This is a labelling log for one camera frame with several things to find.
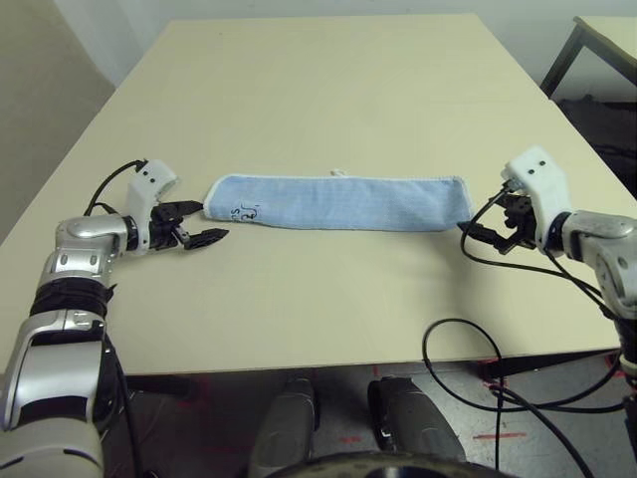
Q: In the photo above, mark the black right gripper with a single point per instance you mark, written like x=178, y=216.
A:
x=520, y=219

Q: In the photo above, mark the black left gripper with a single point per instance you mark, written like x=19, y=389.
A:
x=161, y=234

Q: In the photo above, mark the blue towel with white edge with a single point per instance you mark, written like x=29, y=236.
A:
x=348, y=204

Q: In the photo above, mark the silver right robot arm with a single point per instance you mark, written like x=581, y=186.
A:
x=612, y=259

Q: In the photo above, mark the black table base bar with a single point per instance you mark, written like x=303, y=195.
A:
x=547, y=366

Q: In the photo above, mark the side table with black legs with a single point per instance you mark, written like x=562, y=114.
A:
x=614, y=40

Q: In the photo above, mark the grey robot right foot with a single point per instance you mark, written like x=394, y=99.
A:
x=413, y=423

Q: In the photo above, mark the grey robot foot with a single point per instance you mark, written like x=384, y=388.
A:
x=286, y=428
x=413, y=423

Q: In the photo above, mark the grey robot left foot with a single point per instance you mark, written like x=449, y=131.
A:
x=286, y=428

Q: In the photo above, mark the dark robot torso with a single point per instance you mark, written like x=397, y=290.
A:
x=393, y=470

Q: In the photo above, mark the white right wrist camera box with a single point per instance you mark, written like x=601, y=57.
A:
x=542, y=184

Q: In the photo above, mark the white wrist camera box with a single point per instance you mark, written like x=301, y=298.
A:
x=542, y=184
x=144, y=184

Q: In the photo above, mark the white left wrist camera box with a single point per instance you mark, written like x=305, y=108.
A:
x=144, y=184

